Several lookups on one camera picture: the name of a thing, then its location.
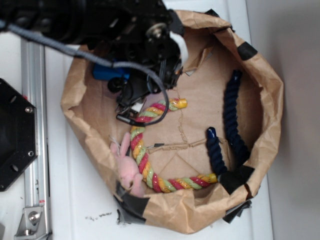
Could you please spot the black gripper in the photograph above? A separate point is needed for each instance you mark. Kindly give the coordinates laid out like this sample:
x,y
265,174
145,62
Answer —
x,y
149,34

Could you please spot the blue wooden block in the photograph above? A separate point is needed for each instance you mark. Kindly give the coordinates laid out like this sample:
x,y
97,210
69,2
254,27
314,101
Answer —
x,y
105,73

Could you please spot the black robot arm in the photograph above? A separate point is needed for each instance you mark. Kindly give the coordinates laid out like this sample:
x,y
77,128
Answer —
x,y
77,22

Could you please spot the pink plush bunny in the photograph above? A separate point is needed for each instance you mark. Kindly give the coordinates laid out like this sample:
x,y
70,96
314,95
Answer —
x,y
130,177

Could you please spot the brown paper bag bin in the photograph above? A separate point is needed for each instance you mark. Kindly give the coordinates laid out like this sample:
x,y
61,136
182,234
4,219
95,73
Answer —
x,y
176,146

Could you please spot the navy blue rope toy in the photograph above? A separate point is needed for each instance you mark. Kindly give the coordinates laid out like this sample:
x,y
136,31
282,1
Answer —
x,y
233,137

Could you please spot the aluminium extrusion rail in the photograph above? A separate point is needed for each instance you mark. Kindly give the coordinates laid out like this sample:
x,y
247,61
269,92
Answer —
x,y
36,176

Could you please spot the multicolour twisted rope toy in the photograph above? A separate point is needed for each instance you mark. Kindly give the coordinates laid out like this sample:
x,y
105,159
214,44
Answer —
x,y
141,157

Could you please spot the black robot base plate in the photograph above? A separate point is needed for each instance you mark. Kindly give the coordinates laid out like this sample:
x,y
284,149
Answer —
x,y
17,135

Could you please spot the metal corner bracket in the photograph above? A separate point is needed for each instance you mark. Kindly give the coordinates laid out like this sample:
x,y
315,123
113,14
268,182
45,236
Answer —
x,y
32,225

